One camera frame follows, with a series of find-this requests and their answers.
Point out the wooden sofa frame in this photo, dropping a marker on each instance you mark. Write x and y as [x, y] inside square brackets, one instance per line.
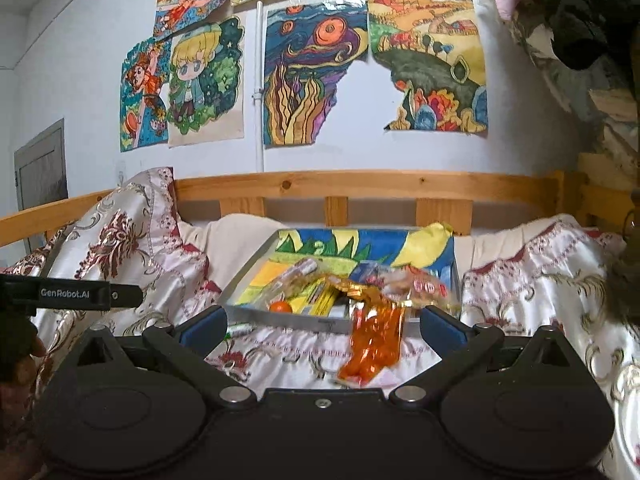
[445, 196]

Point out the left hand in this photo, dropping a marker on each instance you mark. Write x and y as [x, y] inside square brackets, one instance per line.
[20, 456]

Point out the yellow snack bar wrapper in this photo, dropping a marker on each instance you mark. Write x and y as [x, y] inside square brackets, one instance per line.
[318, 299]

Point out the white wall pipe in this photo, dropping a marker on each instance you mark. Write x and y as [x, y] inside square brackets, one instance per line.
[257, 93]

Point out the green white pen-like tube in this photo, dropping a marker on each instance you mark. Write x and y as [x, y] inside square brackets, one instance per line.
[239, 330]

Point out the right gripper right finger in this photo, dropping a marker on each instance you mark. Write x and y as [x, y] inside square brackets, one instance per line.
[461, 349]

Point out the small orange tangerine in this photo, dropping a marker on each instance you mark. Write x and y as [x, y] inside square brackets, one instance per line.
[280, 307]

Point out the clear rice cake snack packet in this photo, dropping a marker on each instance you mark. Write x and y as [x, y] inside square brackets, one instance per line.
[417, 289]

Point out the swirly night wall drawing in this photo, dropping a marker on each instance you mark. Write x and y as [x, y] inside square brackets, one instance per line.
[309, 48]

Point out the landscape flowers wall drawing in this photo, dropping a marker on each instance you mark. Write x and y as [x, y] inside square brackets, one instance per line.
[433, 52]

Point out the grey tray with colourful drawing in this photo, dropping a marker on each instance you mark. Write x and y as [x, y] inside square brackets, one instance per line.
[348, 253]

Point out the orange gold snack packet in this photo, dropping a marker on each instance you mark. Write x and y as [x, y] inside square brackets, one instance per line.
[375, 338]

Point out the cream cushion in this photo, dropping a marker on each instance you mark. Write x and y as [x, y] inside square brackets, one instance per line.
[229, 242]

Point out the grey door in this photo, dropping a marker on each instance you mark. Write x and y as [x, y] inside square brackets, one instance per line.
[40, 169]

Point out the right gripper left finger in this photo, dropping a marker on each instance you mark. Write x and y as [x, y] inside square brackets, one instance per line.
[182, 350]

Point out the red-haired girl wall drawing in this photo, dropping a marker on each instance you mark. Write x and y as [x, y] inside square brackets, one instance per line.
[145, 70]

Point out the floral satin sofa cover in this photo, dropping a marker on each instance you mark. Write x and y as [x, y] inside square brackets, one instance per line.
[549, 271]

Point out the blond boy wall drawing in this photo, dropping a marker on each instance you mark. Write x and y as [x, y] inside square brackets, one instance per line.
[205, 95]

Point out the clear biscuit sleeve packet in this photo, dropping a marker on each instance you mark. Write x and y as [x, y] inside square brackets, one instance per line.
[291, 281]

